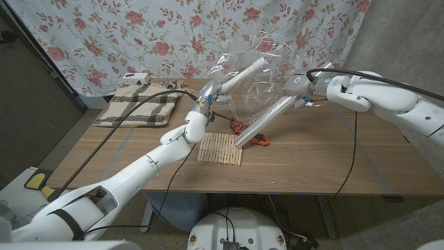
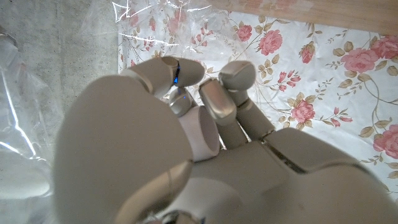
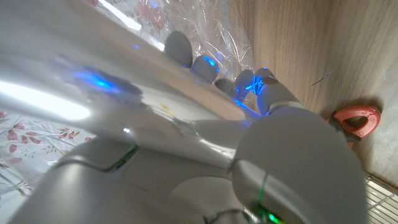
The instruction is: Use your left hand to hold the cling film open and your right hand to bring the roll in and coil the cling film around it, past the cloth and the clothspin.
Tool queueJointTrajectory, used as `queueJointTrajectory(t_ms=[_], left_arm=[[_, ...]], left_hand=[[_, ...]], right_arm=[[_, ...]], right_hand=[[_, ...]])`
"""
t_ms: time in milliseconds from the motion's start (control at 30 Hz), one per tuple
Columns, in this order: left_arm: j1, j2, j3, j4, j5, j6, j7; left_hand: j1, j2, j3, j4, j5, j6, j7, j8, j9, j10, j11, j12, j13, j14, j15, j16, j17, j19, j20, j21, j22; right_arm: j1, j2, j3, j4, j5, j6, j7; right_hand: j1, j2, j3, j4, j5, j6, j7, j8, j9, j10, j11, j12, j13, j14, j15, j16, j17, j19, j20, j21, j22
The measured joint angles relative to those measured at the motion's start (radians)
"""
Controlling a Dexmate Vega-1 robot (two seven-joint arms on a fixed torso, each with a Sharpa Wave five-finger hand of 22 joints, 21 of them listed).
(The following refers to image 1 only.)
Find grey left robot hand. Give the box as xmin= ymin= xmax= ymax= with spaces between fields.
xmin=197 ymin=80 xmax=233 ymax=116

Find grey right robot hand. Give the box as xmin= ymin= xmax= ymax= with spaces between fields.
xmin=282 ymin=72 xmax=328 ymax=110

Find clear plastic bag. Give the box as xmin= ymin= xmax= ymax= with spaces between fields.
xmin=206 ymin=31 xmax=315 ymax=126

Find long clear plastic tube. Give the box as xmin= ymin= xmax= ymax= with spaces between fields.
xmin=234 ymin=61 xmax=336 ymax=149

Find beige plaid fringed cloth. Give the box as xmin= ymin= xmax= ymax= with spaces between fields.
xmin=93 ymin=80 xmax=187 ymax=128

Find floral rose backdrop cloth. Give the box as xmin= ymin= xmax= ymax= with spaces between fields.
xmin=5 ymin=0 xmax=372 ymax=97

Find black test probe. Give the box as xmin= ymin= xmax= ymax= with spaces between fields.
xmin=211 ymin=110 xmax=234 ymax=123

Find wooden clothespin row mat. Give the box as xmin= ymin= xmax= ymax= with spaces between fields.
xmin=197 ymin=132 xmax=244 ymax=166

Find red clamp meter with leads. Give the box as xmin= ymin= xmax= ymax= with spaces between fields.
xmin=230 ymin=119 xmax=271 ymax=147

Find white power strip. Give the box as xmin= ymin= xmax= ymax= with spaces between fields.
xmin=121 ymin=72 xmax=152 ymax=86

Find grey tape strip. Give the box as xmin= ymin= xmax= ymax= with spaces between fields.
xmin=334 ymin=103 xmax=393 ymax=195
xmin=102 ymin=127 xmax=135 ymax=181

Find blue-grey seat under table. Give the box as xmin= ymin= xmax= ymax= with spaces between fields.
xmin=142 ymin=192 xmax=209 ymax=233

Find grey table leg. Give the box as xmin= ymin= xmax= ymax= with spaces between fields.
xmin=317 ymin=194 xmax=338 ymax=240

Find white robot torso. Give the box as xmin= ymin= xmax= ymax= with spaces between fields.
xmin=187 ymin=207 xmax=288 ymax=250

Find white seat leg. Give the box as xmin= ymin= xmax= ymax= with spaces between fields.
xmin=139 ymin=201 xmax=155 ymax=233

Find dark partition panel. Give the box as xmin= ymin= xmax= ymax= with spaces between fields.
xmin=0 ymin=5 xmax=87 ymax=181

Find yellow and black floor object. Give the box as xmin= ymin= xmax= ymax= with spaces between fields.
xmin=23 ymin=168 xmax=56 ymax=199

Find white floor platform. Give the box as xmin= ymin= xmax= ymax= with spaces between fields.
xmin=0 ymin=166 xmax=60 ymax=219

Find person's grey trouser leg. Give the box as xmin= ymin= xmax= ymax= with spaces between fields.
xmin=0 ymin=201 xmax=18 ymax=230

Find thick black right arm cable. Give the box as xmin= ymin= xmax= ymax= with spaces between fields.
xmin=307 ymin=68 xmax=444 ymax=102

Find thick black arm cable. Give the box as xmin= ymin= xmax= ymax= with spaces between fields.
xmin=48 ymin=89 xmax=199 ymax=203
xmin=307 ymin=68 xmax=444 ymax=102

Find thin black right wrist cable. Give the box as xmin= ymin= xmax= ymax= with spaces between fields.
xmin=329 ymin=110 xmax=359 ymax=202

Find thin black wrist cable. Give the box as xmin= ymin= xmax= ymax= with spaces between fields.
xmin=83 ymin=144 xmax=197 ymax=237
xmin=329 ymin=110 xmax=359 ymax=202

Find thin black left wrist cable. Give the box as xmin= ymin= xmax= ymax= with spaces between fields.
xmin=83 ymin=144 xmax=197 ymax=237

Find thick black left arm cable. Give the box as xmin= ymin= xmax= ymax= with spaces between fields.
xmin=48 ymin=89 xmax=199 ymax=203

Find black floor cable bundle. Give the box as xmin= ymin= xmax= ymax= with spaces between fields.
xmin=266 ymin=194 xmax=320 ymax=250

